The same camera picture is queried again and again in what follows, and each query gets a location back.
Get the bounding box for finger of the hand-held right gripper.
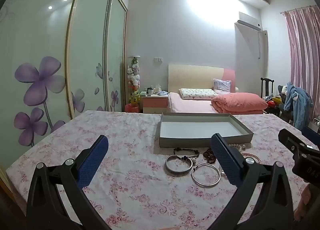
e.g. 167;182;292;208
278;129;305;156
301;126;320;150

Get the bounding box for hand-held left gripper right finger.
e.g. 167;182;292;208
211;133;304;230

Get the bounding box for dark red bead bracelet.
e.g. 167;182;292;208
203;148;220;164

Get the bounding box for folded pink quilt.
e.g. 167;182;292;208
211;92;268;113

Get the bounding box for grey cardboard box tray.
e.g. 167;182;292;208
155;112;254;148

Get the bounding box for white patterned pillow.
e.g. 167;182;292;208
179;88;218;100

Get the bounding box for white pipe duct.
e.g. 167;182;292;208
257;30;267;60

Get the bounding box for cream and pink headboard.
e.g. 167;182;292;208
168;63;236;93

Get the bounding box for white air conditioner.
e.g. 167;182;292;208
237;12;262;31

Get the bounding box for pink floral tablecloth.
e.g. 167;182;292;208
5;110;315;230

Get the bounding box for black bead bracelet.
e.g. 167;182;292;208
173;147;200;160

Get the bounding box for red and yellow toys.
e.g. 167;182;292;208
266;96;281;109

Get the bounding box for person's right hand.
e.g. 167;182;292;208
294;186;312;222

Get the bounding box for dark wooden chair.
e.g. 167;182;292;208
260;77;275;99

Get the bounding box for grey chair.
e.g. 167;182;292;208
278;85;295;120

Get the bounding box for lavender pillow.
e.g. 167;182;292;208
213;79;232;93

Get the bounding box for red trash bin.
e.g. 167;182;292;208
125;103;140;113

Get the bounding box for wide silver cuff bangle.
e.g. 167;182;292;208
164;154;193;176

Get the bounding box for pink bead bracelet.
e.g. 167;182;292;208
241;152;262;164

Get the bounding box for pearl bracelet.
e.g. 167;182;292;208
229;143;250;152

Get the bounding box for thin silver bangle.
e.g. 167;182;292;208
191;163;222;187

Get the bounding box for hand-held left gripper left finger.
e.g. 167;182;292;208
26;135;112;230

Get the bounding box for bed with pink sheet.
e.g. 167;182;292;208
167;92;264;114

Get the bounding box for wardrobe with flower doors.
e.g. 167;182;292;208
0;0;128;195

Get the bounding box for pink curtain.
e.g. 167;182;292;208
285;7;320;120

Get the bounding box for pink and cream nightstand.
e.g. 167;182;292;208
142;94;169;113

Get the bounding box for plush toy tower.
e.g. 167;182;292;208
127;56;141;105

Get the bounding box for blue fleece robe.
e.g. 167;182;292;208
284;82;313;130

